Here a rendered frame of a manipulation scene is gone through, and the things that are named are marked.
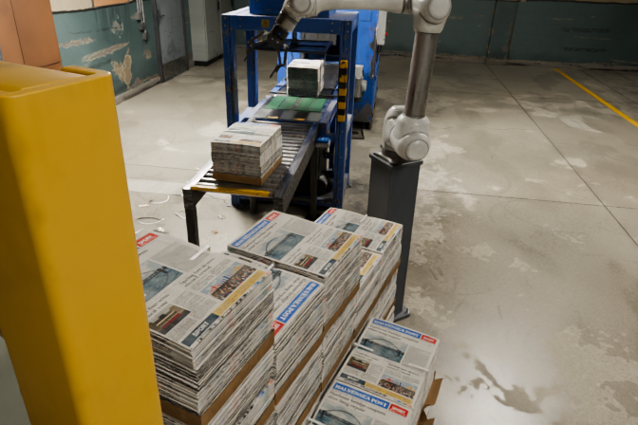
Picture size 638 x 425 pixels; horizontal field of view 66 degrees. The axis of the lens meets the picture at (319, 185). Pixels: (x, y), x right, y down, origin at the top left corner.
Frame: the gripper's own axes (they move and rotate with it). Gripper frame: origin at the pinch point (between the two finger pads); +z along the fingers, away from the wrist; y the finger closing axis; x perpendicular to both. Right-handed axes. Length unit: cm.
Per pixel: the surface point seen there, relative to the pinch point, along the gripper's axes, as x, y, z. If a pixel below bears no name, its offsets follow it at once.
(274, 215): 62, -31, 38
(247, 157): -25, -20, 45
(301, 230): 73, -39, 34
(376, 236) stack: 36, -80, 31
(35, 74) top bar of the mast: 191, 20, -5
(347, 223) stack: 23, -70, 36
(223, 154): -29, -9, 51
